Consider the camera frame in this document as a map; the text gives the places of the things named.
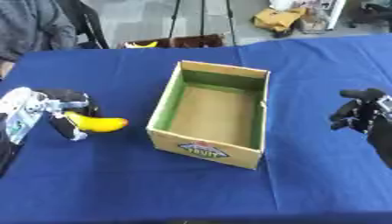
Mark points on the white board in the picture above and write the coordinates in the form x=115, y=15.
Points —
x=326, y=13

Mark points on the tan bag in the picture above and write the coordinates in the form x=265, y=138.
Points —
x=278, y=19

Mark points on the dark chair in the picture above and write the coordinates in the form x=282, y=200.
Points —
x=370, y=13

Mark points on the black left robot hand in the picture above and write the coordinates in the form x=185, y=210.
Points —
x=69, y=100

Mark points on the person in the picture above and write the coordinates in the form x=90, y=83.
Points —
x=30, y=29

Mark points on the yellow toy banana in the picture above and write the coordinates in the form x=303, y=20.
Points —
x=99, y=123

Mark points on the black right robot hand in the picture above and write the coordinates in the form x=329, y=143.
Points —
x=360, y=112

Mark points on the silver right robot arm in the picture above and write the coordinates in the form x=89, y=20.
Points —
x=384, y=131

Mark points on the yellow banana in brown box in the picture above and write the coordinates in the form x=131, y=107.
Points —
x=142, y=45

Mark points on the tan cardboard box green inside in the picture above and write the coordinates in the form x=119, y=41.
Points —
x=212, y=113

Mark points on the black tripod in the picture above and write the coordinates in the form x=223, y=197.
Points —
x=201, y=20

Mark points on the brown cardboard box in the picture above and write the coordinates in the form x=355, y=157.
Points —
x=176, y=41

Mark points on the black chair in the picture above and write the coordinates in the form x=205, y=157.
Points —
x=84, y=22

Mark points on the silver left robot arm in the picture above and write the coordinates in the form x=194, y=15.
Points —
x=18, y=116

